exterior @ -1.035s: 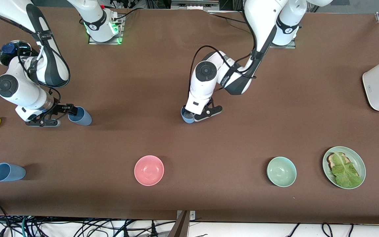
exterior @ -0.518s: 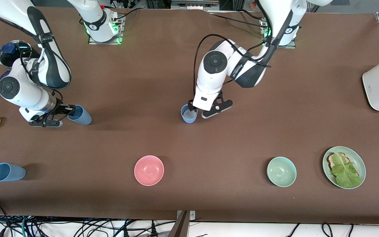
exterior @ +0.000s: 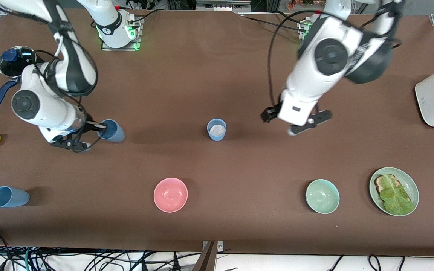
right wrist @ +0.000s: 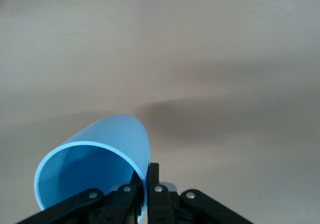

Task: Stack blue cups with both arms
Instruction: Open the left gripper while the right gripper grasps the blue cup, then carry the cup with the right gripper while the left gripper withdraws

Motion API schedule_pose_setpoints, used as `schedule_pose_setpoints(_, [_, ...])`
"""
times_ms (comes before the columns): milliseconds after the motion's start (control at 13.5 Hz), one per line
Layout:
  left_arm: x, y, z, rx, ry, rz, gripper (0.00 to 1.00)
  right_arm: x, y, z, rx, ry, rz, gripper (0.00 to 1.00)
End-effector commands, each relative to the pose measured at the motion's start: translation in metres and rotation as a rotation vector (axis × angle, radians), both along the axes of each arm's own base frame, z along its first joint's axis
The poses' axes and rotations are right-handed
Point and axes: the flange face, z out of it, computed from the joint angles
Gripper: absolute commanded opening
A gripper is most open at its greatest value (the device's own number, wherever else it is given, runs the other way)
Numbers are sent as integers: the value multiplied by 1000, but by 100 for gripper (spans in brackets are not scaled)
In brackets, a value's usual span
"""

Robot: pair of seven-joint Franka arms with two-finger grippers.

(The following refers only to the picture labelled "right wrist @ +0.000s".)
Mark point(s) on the blue plastic cup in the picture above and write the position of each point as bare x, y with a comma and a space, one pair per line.
112, 133

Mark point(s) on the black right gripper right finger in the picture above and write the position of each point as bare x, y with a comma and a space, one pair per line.
160, 206

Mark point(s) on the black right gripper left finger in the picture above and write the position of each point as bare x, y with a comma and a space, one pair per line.
110, 206

